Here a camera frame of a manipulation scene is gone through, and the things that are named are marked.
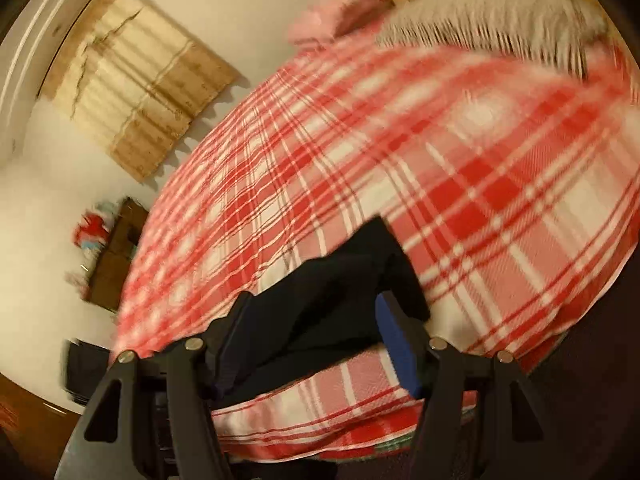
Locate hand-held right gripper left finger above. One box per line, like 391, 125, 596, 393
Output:
52, 291, 256, 480

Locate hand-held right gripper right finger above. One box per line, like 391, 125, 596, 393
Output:
375, 291, 548, 480

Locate black sock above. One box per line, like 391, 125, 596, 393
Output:
212, 215, 433, 406

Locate brown wooden cabinet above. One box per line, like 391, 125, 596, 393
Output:
85, 197, 148, 311

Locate black suitcase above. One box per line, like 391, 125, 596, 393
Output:
62, 340, 113, 406

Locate red toys on cabinet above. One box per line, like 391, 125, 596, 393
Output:
72, 200, 118, 251

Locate red plaid blanket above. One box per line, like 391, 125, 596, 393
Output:
112, 25, 640, 463

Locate brown wooden door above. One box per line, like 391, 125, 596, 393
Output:
0, 375, 86, 461

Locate pink pillow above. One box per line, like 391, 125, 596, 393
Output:
287, 0, 401, 46

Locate grey furry blanket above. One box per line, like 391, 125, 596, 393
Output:
375, 0, 608, 81

